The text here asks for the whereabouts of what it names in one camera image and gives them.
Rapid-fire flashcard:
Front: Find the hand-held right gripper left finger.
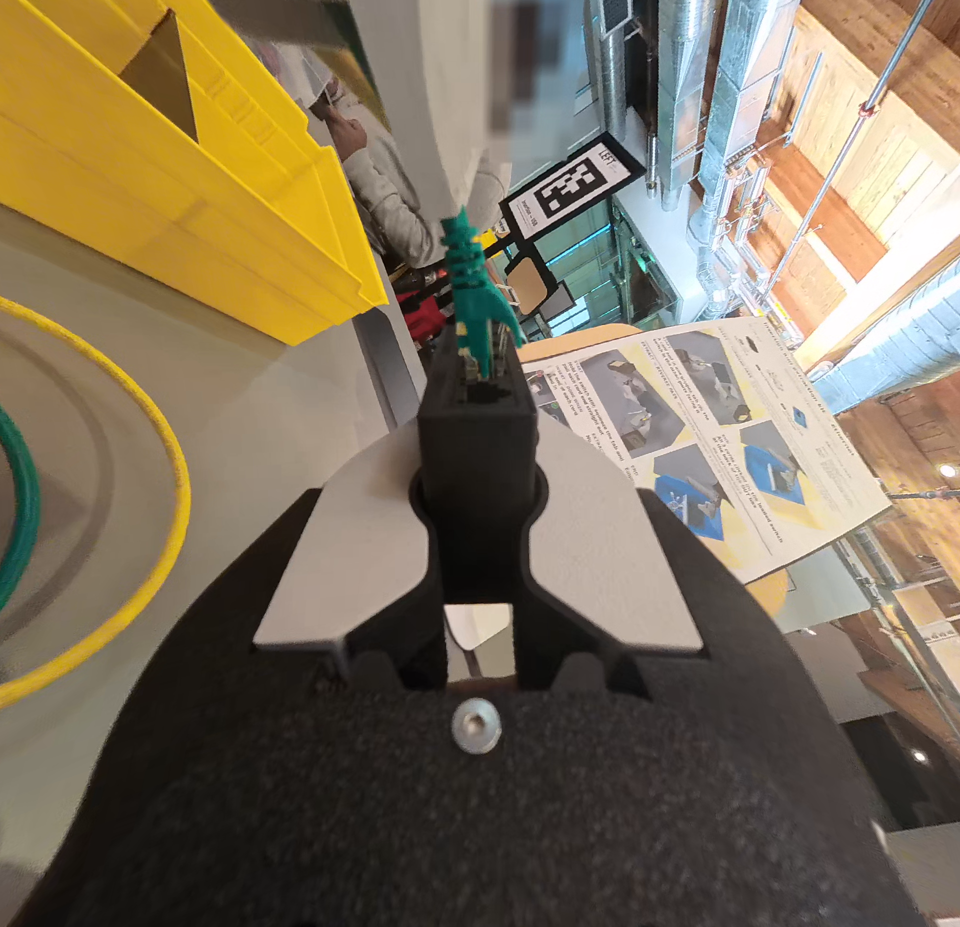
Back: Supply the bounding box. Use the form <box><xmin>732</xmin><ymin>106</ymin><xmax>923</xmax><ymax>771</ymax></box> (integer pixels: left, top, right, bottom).
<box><xmin>252</xmin><ymin>419</ymin><xmax>450</xmax><ymax>692</ymax></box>

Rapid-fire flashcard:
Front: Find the printed instruction sheet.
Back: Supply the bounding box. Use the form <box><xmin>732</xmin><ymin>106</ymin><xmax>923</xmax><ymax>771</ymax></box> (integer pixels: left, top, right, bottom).
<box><xmin>521</xmin><ymin>315</ymin><xmax>894</xmax><ymax>587</ymax></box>

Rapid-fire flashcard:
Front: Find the green ethernet cable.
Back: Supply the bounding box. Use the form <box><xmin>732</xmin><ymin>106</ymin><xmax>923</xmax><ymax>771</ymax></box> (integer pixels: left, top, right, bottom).
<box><xmin>0</xmin><ymin>207</ymin><xmax>526</xmax><ymax>613</ymax></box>

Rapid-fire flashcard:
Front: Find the silver insulated duct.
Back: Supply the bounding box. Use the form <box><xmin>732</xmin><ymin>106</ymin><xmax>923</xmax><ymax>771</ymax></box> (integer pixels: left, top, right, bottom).
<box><xmin>810</xmin><ymin>255</ymin><xmax>960</xmax><ymax>418</ymax></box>

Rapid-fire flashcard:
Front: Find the silver rectangular air duct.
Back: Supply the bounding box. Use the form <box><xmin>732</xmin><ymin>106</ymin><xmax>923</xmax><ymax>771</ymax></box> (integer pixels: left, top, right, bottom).
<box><xmin>656</xmin><ymin>0</ymin><xmax>815</xmax><ymax>193</ymax></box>

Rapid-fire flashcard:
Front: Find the yellow ethernet cable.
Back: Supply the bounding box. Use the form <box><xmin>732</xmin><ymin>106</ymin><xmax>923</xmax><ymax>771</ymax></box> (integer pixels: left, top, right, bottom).
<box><xmin>0</xmin><ymin>297</ymin><xmax>192</xmax><ymax>711</ymax></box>

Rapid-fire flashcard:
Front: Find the wooden display board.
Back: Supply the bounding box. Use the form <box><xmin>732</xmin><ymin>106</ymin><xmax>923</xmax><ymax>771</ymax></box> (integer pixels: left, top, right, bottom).
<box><xmin>517</xmin><ymin>323</ymin><xmax>792</xmax><ymax>636</ymax></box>

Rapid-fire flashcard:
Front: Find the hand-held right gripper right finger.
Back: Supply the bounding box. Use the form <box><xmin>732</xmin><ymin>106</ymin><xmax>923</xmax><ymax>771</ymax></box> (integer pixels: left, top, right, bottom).
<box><xmin>513</xmin><ymin>415</ymin><xmax>708</xmax><ymax>692</ymax></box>

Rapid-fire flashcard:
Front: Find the silver round air duct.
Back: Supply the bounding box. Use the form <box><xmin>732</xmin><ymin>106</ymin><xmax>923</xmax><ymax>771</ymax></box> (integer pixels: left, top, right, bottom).
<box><xmin>600</xmin><ymin>19</ymin><xmax>630</xmax><ymax>144</ymax></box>

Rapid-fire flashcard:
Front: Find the tan board black frame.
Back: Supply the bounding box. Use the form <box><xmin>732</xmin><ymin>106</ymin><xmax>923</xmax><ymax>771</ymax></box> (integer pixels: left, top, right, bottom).
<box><xmin>502</xmin><ymin>255</ymin><xmax>560</xmax><ymax>317</ymax></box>

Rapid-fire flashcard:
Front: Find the red bag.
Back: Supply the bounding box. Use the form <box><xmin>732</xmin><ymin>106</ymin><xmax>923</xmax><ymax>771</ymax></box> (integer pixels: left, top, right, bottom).
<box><xmin>397</xmin><ymin>293</ymin><xmax>451</xmax><ymax>343</ymax></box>

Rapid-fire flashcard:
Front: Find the printed tag sign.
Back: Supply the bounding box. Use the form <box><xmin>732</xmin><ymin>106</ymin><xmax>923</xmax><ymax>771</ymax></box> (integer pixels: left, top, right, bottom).
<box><xmin>498</xmin><ymin>132</ymin><xmax>648</xmax><ymax>242</ymax></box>

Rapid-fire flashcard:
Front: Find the black bin divider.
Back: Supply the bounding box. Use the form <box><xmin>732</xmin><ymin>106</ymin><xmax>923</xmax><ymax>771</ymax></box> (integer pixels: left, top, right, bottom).
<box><xmin>118</xmin><ymin>8</ymin><xmax>200</xmax><ymax>144</ymax></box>

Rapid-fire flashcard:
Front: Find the black ethernet switch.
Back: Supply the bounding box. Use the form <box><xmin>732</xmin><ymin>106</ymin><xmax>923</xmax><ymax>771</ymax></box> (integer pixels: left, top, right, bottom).
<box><xmin>417</xmin><ymin>327</ymin><xmax>541</xmax><ymax>606</ymax></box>

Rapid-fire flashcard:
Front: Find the yellow plastic bin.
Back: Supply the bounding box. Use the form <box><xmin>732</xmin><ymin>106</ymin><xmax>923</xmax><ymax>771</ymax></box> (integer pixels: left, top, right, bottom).
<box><xmin>0</xmin><ymin>0</ymin><xmax>391</xmax><ymax>347</ymax></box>

